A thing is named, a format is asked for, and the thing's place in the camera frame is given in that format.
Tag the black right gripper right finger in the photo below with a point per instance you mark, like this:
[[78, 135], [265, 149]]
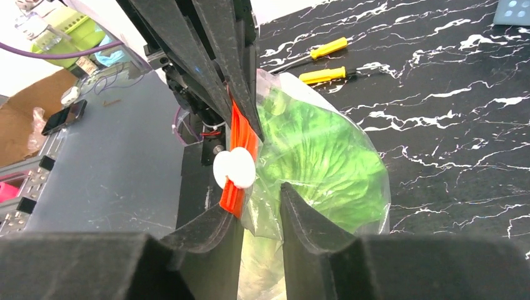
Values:
[[323, 261]]

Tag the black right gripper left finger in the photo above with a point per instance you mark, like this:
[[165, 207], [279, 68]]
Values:
[[200, 260]]

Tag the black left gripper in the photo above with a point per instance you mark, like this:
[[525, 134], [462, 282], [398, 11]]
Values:
[[208, 52]]

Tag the green lettuce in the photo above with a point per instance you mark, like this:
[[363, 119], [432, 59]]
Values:
[[329, 161]]

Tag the clear zip bag orange zipper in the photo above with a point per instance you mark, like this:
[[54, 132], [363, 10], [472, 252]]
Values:
[[261, 269]]

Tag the orange slim screwdriver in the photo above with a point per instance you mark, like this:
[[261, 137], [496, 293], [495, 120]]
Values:
[[317, 53]]

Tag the green plastic crate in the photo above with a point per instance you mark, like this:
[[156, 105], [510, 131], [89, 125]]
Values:
[[80, 32]]

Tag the black smartphone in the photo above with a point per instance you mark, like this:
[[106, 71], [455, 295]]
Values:
[[64, 117]]

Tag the brown cardboard sheet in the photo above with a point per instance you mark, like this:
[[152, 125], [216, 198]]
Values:
[[17, 114]]

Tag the blue plastic basket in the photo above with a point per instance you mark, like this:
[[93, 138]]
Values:
[[512, 13]]

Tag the aluminium rail frame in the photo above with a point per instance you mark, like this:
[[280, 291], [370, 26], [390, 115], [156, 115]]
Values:
[[32, 175]]

